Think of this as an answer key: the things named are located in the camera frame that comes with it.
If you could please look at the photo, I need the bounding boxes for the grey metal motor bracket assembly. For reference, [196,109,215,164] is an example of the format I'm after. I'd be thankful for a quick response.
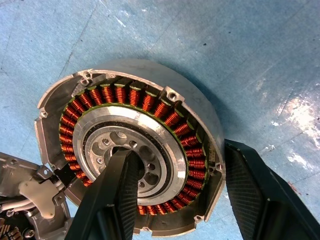
[0,151,74,240]

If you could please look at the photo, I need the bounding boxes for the silver motor housing copper coils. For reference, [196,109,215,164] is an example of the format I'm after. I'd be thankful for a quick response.
[33,59,227,238]

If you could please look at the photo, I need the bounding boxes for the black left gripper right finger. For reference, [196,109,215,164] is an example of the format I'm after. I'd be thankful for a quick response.
[224,138,320,240]

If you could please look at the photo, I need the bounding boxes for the blue table cover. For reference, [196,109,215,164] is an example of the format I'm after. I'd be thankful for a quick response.
[0,0,320,240]

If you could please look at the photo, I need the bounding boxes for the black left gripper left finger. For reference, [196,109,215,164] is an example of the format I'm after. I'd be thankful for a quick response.
[64,147,141,240]

